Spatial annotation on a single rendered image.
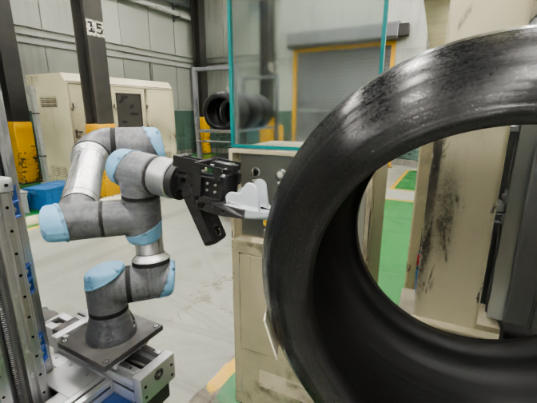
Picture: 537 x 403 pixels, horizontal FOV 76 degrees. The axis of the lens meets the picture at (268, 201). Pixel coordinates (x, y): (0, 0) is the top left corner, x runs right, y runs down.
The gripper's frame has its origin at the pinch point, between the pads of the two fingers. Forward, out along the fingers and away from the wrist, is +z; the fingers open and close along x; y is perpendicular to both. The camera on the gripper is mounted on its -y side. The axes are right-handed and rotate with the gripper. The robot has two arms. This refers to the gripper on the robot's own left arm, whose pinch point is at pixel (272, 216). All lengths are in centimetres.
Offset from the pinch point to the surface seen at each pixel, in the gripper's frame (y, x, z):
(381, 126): 17.7, -12.6, 16.2
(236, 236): -39, 66, -42
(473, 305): -19, 28, 37
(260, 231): -35, 69, -33
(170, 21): 184, 853, -761
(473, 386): -26.9, 13.0, 38.1
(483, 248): -5.8, 28.4, 35.8
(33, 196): -162, 243, -478
